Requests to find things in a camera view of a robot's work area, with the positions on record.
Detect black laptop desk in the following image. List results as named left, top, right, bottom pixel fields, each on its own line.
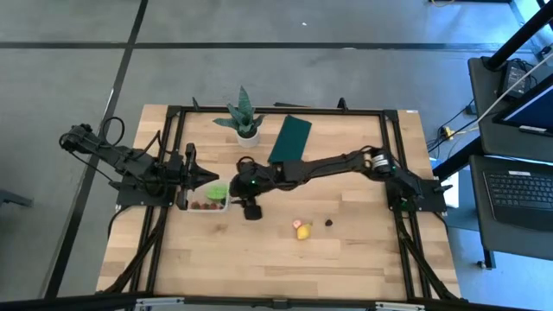
left=469, top=154, right=553, bottom=271

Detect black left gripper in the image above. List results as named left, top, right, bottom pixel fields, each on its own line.
left=170, top=143, right=219, bottom=210

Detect white cord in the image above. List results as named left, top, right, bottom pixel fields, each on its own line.
left=474, top=51, right=553, bottom=126

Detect green snake plant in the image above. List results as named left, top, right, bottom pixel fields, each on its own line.
left=212, top=85, right=265, bottom=135

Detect black diagonal pole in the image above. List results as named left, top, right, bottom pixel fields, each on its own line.
left=483, top=0, right=553, bottom=71

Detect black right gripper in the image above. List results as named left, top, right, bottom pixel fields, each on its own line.
left=230, top=162, right=271, bottom=222

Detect black laptop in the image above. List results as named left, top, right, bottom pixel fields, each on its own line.
left=481, top=168, right=553, bottom=232

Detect black crossbar with silver brackets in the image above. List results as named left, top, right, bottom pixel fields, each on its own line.
left=0, top=291, right=553, bottom=311

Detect black diagonal strut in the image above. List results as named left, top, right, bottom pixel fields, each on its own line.
left=431, top=137, right=485, bottom=181

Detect dark green folded cloth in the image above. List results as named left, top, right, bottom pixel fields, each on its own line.
left=267, top=114, right=313, bottom=165

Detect black computer monitor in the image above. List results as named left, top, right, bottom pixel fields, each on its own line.
left=492, top=73, right=553, bottom=138

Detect black side desk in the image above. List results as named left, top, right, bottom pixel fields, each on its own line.
left=467, top=55, right=553, bottom=153

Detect white plant pot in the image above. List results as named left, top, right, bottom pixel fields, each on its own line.
left=235, top=127, right=261, bottom=149

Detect black floor cables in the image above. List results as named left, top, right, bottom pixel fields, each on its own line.
left=425, top=99, right=477, bottom=161

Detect grey furniture foot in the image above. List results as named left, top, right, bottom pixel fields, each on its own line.
left=0, top=187, right=34, bottom=208

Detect clear plastic tupperware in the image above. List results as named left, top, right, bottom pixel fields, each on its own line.
left=181, top=180, right=231, bottom=214

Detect black power adapter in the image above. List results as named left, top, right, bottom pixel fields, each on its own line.
left=496, top=59, right=535, bottom=103

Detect light green toy fruit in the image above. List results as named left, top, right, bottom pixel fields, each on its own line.
left=205, top=183, right=229, bottom=202

